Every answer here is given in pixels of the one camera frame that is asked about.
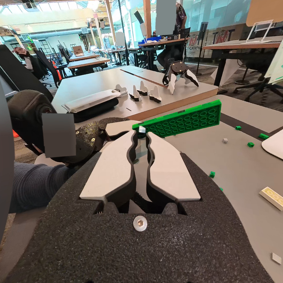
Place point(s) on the white hanging paper sheet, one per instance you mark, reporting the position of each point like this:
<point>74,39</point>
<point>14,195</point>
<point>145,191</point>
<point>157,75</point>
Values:
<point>223,70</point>

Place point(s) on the large black chair back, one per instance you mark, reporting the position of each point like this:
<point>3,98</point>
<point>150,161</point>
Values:
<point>17,73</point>

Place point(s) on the grey office desk black legs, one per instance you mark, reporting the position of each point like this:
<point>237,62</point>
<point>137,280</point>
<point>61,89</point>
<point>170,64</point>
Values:
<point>232,46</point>

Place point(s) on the tan board book stand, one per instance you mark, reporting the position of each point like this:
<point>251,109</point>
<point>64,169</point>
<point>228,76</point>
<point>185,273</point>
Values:
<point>260,11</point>

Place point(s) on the black sign on pole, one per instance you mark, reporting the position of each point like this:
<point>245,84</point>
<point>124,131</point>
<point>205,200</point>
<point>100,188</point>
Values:
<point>203,31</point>

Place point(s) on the small grey tile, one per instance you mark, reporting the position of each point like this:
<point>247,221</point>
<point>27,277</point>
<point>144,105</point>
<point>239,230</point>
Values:
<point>276,258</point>

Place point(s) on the wooden post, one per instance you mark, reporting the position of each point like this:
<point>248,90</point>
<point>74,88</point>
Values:
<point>110,26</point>
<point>147,17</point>

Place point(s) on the blue storage bin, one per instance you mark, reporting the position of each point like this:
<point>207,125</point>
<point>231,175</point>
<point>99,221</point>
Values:
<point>153,39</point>

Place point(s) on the white eight-stud brick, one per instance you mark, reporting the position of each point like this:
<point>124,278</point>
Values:
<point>272,196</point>

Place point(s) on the office desk with bins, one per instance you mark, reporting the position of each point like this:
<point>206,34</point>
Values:
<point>159,43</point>

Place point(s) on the grey desk with wooden edge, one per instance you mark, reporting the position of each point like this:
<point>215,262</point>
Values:
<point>99,81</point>

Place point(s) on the open building instruction booklet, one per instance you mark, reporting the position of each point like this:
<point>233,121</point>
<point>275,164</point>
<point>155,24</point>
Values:
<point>276,66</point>

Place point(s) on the long green studded plate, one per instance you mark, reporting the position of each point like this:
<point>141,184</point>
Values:
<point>188,121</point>

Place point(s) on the black office chair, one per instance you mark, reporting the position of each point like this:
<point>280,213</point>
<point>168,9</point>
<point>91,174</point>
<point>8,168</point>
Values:
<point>260,73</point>
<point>44,64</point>

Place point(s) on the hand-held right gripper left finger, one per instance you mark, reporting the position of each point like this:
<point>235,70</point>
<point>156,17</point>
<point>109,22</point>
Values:
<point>110,172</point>

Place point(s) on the printed wall banner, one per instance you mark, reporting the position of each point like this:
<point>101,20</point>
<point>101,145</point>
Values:
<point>221,37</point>

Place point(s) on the loose grey gripper finger part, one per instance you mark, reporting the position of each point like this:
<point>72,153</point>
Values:
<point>121,89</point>
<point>134,94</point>
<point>143,88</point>
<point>155,95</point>

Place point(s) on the cardboard box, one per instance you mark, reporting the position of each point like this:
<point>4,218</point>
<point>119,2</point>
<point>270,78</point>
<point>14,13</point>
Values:
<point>77,49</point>

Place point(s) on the person's left forearm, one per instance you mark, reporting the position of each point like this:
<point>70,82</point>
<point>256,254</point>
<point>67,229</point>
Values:
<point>35,185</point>

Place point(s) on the white zip pouch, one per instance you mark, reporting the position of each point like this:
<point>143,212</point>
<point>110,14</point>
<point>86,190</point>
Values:
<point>88,101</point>

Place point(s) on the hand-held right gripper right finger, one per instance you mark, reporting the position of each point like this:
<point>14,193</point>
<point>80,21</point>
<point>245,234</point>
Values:
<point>170,172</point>

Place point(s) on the spare gripper head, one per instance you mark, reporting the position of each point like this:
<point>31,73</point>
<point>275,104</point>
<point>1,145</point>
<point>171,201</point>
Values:
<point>178,68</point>

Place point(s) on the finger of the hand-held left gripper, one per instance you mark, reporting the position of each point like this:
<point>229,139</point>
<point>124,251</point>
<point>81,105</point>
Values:
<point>119,128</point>

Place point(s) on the black soft case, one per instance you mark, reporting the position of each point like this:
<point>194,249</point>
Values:
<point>95,113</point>

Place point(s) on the wood-edged office desk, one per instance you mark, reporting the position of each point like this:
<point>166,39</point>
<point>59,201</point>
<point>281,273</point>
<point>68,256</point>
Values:
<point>81,57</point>
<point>88,63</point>

